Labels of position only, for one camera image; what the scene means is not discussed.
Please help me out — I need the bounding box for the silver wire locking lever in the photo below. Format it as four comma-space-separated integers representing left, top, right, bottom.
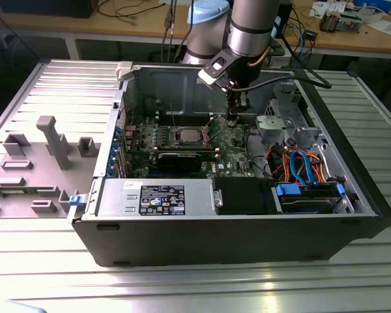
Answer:
204, 114, 221, 130
170, 102, 179, 131

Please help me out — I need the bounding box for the silver square CPU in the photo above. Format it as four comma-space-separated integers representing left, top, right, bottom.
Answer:
177, 129, 198, 143

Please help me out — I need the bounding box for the black RAM slot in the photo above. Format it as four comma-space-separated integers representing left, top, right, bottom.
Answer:
158, 119, 213, 127
158, 112, 213, 120

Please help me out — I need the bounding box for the metal CPU socket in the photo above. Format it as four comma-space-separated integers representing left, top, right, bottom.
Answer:
171, 125, 212, 147

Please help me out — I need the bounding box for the silver metal drive cage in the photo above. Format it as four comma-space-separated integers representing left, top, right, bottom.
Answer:
255, 81, 333, 154

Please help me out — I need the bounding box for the black tower box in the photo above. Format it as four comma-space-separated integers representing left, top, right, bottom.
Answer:
278, 0, 294, 40

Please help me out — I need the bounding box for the green motherboard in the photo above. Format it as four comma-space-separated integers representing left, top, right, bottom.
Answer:
123, 112, 258, 179

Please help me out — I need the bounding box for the copper heatsink cooler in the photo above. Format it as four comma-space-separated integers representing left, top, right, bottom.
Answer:
319, 8, 340, 33

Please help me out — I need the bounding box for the white printed card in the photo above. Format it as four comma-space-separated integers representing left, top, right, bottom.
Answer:
309, 0, 346, 18

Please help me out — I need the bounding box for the black graphics card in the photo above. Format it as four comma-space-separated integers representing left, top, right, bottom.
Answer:
155, 151, 204, 175

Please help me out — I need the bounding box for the grey electronic box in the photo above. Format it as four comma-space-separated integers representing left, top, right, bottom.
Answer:
338, 11, 362, 33

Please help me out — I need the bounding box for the wooden desk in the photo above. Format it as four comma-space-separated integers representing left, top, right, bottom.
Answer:
0, 0, 391, 60

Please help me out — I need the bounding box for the hard disk in blue carrier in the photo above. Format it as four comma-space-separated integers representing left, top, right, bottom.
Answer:
274, 183, 346, 215

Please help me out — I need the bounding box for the white paper sheet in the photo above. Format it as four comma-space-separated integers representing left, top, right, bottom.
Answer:
366, 18, 391, 36

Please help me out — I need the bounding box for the blue plastic box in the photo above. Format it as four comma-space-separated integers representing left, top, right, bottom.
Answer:
353, 0, 391, 10

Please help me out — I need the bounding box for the black open PC case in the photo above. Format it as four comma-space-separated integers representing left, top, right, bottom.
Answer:
66, 60, 391, 268

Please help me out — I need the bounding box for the silver power supply unit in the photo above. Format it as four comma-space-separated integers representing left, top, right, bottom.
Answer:
97, 178, 214, 218

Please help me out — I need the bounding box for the black monitor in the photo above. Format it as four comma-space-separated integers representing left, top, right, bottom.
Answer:
0, 0, 100, 19

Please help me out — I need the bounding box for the grey parts rack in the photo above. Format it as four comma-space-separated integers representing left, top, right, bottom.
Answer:
0, 115, 102, 219

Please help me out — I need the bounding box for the pale blue rounded object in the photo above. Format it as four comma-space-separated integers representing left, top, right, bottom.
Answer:
6, 298, 48, 313

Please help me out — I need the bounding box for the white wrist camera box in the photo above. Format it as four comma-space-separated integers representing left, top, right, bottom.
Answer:
197, 55, 234, 92

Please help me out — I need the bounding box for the black camera cable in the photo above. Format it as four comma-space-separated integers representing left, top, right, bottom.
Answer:
229, 32, 333, 91

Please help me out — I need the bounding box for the blue cable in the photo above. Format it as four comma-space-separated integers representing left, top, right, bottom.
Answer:
298, 27, 313, 58

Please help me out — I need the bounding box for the black case cable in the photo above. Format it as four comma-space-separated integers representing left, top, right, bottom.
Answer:
245, 123, 274, 179

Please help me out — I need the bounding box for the black hanging cable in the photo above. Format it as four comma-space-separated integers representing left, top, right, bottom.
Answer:
167, 0, 180, 63
160, 0, 176, 63

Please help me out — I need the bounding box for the orange wire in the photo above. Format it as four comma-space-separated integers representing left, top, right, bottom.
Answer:
298, 149, 330, 183
278, 146, 293, 180

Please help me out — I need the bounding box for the blue wire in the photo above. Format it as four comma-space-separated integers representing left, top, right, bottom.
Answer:
288, 149, 320, 187

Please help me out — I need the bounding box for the grey case latch handle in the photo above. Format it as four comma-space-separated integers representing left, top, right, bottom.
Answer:
115, 61, 134, 83

